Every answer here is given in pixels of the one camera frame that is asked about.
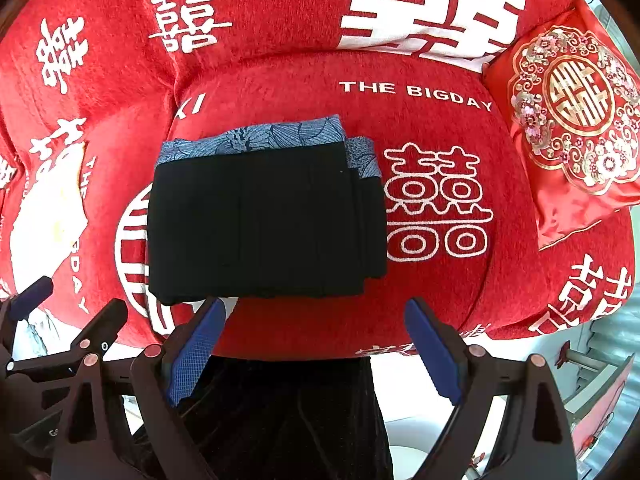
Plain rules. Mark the red embroidered cushion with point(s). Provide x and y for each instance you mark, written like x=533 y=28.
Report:
x=575 y=95

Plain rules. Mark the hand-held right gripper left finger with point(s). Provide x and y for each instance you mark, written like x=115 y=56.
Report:
x=196 y=347

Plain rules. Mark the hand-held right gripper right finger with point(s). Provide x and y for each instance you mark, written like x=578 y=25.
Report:
x=432 y=347

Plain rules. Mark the white printed cloth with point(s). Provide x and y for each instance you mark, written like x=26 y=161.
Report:
x=45 y=220

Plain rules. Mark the red printed sofa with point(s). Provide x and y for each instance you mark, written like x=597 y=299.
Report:
x=310 y=85

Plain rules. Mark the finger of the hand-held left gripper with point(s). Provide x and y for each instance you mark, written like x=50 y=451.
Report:
x=102 y=325
x=30 y=295

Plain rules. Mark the person's legs in dark clothing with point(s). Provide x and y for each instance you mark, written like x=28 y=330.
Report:
x=280 y=420

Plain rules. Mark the pink printed board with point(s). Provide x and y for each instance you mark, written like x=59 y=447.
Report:
x=600 y=410

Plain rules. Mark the black pants with blue waistband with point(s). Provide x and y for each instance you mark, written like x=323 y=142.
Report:
x=260 y=220

